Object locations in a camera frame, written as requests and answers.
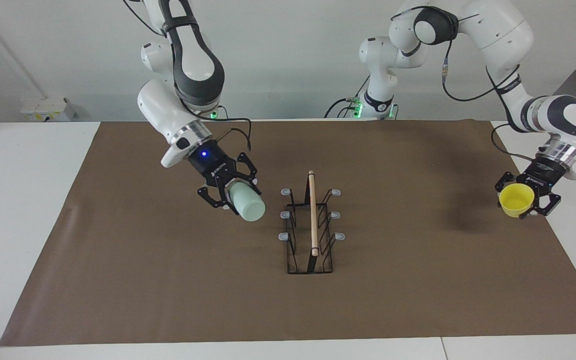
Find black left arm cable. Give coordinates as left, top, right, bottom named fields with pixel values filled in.
left=390, top=5, right=539, bottom=163

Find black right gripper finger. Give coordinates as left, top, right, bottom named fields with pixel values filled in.
left=197, top=177, right=236, bottom=211
left=228, top=151, right=262, bottom=197

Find brown paper table mat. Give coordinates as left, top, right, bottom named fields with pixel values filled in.
left=0, top=120, right=576, bottom=347

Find pale green plastic cup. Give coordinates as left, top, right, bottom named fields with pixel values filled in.
left=227, top=181, right=266, bottom=222

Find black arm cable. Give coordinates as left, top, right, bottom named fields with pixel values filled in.
left=123, top=0, right=253, bottom=152
left=390, top=5, right=539, bottom=163

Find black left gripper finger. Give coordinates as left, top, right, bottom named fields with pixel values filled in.
left=494, top=171, right=529, bottom=193
left=519, top=187, right=562, bottom=219

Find yellow plastic cup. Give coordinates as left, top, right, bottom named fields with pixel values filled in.
left=499, top=183, right=536, bottom=218

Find black wire cup rack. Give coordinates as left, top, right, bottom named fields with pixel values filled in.
left=280, top=170, right=346, bottom=275

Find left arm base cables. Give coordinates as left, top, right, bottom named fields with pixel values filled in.
left=324, top=75, right=371, bottom=119

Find white power box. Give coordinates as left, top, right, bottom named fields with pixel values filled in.
left=20, top=97, right=76, bottom=122

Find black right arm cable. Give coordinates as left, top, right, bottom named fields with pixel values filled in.
left=123, top=0, right=253, bottom=152

